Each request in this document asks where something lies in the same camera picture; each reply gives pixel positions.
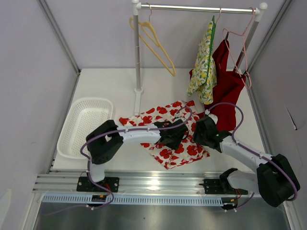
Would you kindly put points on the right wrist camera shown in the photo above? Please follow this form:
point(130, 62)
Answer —
point(210, 116)

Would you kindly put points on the clothes rack metal white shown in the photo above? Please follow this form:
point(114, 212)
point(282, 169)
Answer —
point(257, 15)

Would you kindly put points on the green plastic hanger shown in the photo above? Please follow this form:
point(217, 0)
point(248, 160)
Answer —
point(209, 66)

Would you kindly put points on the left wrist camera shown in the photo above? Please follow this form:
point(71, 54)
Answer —
point(179, 115)

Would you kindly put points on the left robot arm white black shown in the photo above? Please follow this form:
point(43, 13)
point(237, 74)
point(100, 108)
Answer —
point(105, 141)

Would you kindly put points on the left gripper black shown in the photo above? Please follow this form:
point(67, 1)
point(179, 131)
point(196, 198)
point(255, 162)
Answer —
point(175, 145)

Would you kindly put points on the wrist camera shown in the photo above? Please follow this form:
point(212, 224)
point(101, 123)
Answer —
point(179, 115)
point(210, 116)

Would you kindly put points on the red garment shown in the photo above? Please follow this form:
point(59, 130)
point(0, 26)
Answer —
point(228, 89)

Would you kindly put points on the right aluminium frame post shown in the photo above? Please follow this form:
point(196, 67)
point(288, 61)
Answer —
point(269, 34)

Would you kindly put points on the left aluminium frame post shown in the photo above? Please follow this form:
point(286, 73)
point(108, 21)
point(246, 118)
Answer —
point(58, 34)

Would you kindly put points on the white plastic basket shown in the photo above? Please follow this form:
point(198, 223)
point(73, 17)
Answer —
point(84, 116)

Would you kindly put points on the aluminium frame post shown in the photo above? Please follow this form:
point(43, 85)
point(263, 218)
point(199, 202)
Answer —
point(269, 34)
point(58, 34)

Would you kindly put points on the white slotted cable duct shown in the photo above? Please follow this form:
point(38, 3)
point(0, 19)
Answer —
point(136, 200)

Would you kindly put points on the lemon print skirt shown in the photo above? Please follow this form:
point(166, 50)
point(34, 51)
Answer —
point(198, 78)

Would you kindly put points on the yellow plastic hanger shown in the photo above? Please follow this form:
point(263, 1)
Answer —
point(143, 30)

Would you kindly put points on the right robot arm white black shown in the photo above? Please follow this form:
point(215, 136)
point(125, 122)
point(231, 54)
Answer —
point(272, 176)

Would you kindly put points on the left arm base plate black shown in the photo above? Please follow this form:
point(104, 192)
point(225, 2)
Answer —
point(84, 185)

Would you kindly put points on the aluminium rail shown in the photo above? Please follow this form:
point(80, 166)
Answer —
point(151, 183)

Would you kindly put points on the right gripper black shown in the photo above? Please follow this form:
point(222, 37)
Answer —
point(196, 136)

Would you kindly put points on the red flower print cloth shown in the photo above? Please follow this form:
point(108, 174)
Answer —
point(188, 151)

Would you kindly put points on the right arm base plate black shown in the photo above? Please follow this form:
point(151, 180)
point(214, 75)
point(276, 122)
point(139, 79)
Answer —
point(220, 187)

